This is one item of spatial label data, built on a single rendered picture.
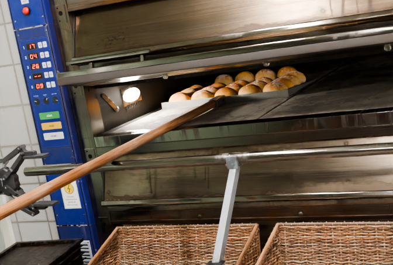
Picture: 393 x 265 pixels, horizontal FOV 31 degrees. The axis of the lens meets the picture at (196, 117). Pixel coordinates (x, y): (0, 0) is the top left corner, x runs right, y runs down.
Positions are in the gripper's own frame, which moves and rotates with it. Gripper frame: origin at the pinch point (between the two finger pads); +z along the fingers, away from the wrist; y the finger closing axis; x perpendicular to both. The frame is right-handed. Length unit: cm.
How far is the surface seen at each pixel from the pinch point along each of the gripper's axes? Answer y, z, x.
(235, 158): 2, 48, -19
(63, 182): -0.7, 9.7, 5.7
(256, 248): 39, 36, -50
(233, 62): -22, 41, -42
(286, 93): -2, 35, -100
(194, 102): -1, -4, -100
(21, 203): -0.6, 9.8, 22.3
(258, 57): -22, 50, -42
